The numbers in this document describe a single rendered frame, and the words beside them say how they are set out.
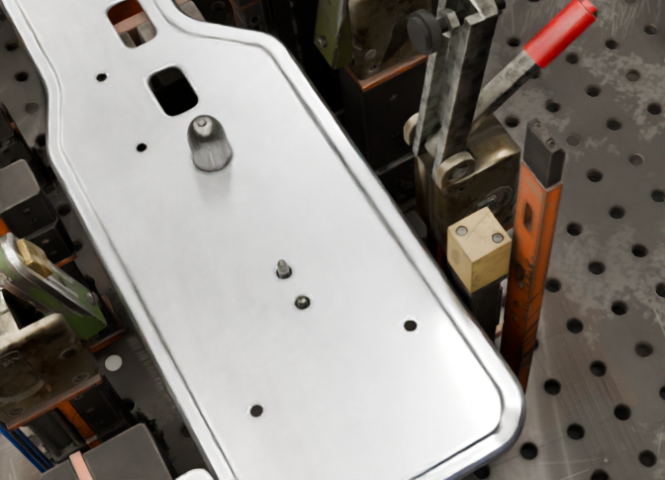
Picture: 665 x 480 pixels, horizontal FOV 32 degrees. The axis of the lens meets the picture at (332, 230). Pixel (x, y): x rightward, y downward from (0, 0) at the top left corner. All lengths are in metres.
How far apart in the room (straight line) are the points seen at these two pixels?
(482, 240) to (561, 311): 0.39
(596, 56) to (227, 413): 0.70
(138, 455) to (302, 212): 0.23
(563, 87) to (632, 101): 0.08
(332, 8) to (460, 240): 0.25
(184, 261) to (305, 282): 0.10
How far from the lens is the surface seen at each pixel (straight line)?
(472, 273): 0.84
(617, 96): 1.35
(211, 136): 0.92
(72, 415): 1.01
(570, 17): 0.84
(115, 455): 0.89
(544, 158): 0.72
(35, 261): 0.83
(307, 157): 0.95
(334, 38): 0.99
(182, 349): 0.88
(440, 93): 0.83
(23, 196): 0.99
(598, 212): 1.27
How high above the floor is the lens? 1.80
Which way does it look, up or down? 61 degrees down
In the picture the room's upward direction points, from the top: 10 degrees counter-clockwise
